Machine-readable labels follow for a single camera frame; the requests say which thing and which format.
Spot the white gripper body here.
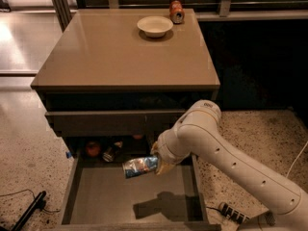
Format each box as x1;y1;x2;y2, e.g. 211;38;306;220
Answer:
156;130;191;165

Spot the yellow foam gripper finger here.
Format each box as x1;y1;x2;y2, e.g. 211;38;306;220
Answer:
150;141;158;156
155;158;174;175

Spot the silver blue redbull can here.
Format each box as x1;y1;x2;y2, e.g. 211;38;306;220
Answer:
122;156;158;179

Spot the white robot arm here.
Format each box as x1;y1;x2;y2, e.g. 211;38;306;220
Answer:
151;100;308;231

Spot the grey upper drawer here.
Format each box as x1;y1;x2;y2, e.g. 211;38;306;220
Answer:
45;109;185;137

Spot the dark can in drawer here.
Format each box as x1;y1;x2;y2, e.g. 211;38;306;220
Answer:
102;141;123;163

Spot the grey open lower drawer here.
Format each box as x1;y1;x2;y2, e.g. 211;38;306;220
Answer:
56;146;222;231

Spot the grey drawer cabinet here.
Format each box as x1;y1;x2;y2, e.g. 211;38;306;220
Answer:
31;9;220;155

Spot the orange soda can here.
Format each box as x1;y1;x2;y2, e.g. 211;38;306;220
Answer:
169;0;185;24

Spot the small orange fruit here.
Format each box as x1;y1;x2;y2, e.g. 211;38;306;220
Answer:
132;135;143;140

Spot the red apple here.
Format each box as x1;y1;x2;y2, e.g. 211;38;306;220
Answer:
85;141;101;157

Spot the black power strip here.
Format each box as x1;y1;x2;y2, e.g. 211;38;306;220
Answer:
218;202;250;224

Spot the blue tape piece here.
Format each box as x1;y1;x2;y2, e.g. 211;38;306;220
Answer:
65;151;72;159

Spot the white paper bowl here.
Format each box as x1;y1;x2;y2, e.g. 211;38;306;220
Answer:
137;16;173;38

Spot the black bar tool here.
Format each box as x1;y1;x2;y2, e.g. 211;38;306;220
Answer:
11;191;46;231

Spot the white cable with plug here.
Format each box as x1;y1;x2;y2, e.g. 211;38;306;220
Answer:
285;140;308;180

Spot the thin black cable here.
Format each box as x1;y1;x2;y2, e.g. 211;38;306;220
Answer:
0;189;62;215

